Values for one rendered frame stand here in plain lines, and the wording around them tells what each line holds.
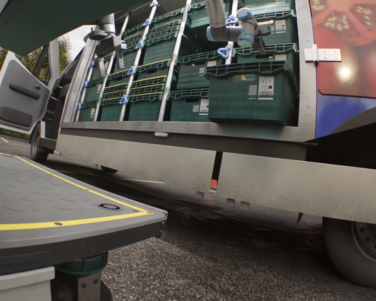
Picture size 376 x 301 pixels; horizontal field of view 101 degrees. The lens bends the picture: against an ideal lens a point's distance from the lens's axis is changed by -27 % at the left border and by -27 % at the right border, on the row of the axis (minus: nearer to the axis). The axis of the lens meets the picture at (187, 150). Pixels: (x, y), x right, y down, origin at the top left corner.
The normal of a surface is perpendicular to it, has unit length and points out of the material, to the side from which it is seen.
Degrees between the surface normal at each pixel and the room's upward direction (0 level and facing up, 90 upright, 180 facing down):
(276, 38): 98
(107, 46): 113
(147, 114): 97
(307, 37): 90
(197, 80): 97
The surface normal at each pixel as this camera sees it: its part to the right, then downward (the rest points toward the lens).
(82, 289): 0.89, 0.13
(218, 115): -0.58, -0.03
